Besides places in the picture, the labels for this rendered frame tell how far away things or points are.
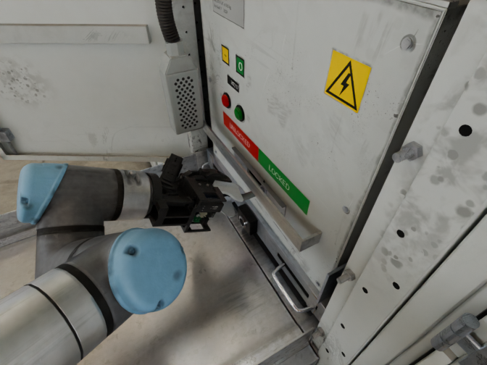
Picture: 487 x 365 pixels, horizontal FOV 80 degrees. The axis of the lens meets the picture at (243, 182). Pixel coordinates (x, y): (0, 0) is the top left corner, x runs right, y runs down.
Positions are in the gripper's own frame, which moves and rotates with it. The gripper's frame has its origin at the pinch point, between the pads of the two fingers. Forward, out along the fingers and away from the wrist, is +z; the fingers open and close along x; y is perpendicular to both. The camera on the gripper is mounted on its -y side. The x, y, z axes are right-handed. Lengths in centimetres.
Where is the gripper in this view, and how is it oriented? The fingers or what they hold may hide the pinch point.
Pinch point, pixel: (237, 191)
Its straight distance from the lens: 59.3
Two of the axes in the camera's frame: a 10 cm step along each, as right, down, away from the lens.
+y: 4.9, 6.1, -6.2
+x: 4.4, -7.9, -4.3
